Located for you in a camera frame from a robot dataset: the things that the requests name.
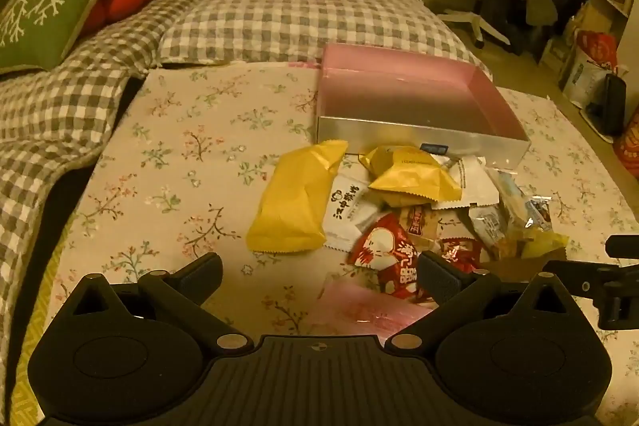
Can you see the grey checked blanket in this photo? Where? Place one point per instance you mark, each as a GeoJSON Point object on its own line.
{"type": "Point", "coordinates": [60, 106]}

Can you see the red and white bag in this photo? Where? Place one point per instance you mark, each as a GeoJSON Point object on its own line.
{"type": "Point", "coordinates": [594, 61]}

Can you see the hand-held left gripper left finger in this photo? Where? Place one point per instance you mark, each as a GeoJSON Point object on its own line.
{"type": "Point", "coordinates": [202, 274]}

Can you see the grey-white snack packet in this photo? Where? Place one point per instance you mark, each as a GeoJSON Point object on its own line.
{"type": "Point", "coordinates": [486, 226]}

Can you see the yellow patterned mat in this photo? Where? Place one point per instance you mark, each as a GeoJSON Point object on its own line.
{"type": "Point", "coordinates": [30, 381]}

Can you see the plain yellow snack packet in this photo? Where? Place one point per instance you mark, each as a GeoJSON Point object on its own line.
{"type": "Point", "coordinates": [289, 201]}

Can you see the grey checked pillow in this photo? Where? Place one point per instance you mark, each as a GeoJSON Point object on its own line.
{"type": "Point", "coordinates": [299, 21]}

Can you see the yellow-green snack packet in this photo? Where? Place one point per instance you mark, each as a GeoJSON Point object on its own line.
{"type": "Point", "coordinates": [541, 246]}

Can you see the black bag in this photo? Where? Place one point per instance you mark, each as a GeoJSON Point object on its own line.
{"type": "Point", "coordinates": [609, 106]}

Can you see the pink cardboard box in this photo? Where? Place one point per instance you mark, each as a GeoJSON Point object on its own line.
{"type": "Point", "coordinates": [399, 91]}

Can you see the clear light-blue snack packet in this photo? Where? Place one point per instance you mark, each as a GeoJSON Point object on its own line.
{"type": "Point", "coordinates": [514, 201]}

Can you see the red white-print snack packet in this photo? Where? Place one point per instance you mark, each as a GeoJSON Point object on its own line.
{"type": "Point", "coordinates": [379, 251]}

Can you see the small red snack packet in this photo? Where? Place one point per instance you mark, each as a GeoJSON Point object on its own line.
{"type": "Point", "coordinates": [457, 251]}

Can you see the beige snack packet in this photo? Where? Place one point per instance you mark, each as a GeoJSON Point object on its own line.
{"type": "Point", "coordinates": [419, 226]}

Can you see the pink translucent wrapper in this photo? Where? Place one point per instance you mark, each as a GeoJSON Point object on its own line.
{"type": "Point", "coordinates": [359, 306]}

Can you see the yellow labelled snack packet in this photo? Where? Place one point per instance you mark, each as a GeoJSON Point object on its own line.
{"type": "Point", "coordinates": [409, 179]}

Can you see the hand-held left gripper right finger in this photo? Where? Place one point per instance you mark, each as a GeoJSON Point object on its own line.
{"type": "Point", "coordinates": [439, 279]}

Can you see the white text-print snack packet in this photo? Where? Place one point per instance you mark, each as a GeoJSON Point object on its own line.
{"type": "Point", "coordinates": [474, 184]}

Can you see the green branch-print pillow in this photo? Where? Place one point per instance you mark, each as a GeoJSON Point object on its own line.
{"type": "Point", "coordinates": [55, 2]}

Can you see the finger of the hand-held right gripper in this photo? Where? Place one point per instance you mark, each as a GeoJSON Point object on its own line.
{"type": "Point", "coordinates": [624, 246]}
{"type": "Point", "coordinates": [589, 281]}

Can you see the red patterned bag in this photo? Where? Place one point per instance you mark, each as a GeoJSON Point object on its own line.
{"type": "Point", "coordinates": [630, 146]}

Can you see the white black-print snack packet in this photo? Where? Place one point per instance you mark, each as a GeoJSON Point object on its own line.
{"type": "Point", "coordinates": [349, 206]}

